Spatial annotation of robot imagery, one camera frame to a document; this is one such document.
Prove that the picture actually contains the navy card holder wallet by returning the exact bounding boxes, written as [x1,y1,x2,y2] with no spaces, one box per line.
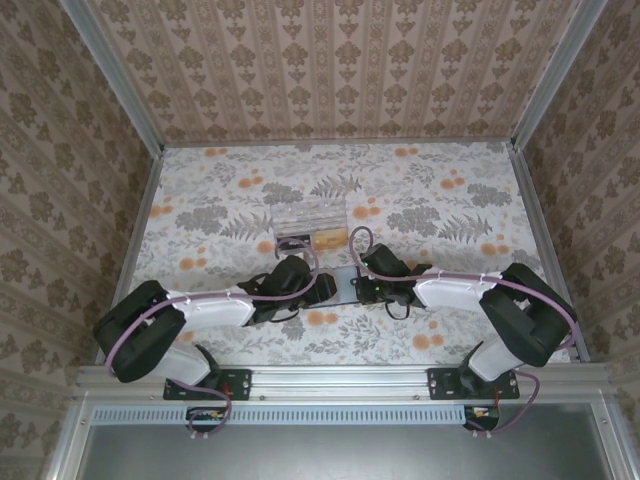
[314,266,362,307]

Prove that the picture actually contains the gold plastic card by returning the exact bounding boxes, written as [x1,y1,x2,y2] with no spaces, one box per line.
[313,229,347,250]

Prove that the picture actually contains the clear acrylic card organizer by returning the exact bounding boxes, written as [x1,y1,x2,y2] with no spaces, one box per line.
[269,196,350,252]

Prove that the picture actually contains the aluminium base beam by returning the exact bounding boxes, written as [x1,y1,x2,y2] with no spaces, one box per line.
[74,363,614,402]

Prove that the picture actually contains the floral tablecloth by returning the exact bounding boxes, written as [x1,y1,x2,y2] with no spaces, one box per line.
[117,142,576,367]

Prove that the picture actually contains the black connector board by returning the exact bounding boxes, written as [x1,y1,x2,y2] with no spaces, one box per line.
[185,406,230,435]
[463,404,501,432]

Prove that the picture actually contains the grey metal panel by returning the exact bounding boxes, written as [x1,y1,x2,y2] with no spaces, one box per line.
[74,422,609,480]

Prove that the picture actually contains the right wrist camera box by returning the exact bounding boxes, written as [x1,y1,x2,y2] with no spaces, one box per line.
[361,243,408,277]

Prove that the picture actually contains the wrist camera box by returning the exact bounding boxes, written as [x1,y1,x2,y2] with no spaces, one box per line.
[361,243,408,277]
[272,254,313,296]

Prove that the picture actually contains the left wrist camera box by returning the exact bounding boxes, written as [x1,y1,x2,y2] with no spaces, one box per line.
[272,254,313,296]

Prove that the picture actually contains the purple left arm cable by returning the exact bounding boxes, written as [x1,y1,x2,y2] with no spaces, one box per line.
[107,237,322,441]

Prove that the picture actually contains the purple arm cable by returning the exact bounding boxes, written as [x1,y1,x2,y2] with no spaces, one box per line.
[348,227,577,439]
[107,237,322,441]

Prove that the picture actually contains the slotted grey cable duct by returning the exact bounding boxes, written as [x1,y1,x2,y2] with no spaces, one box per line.
[92,405,464,424]

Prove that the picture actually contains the aluminium side rail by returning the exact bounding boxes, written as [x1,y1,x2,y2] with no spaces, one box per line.
[97,147,166,366]
[507,142,592,364]

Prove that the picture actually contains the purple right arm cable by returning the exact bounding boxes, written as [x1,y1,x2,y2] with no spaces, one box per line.
[348,227,577,439]

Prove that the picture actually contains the aluminium corner post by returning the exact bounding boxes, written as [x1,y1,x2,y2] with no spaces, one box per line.
[62,0,166,156]
[509,0,604,151]

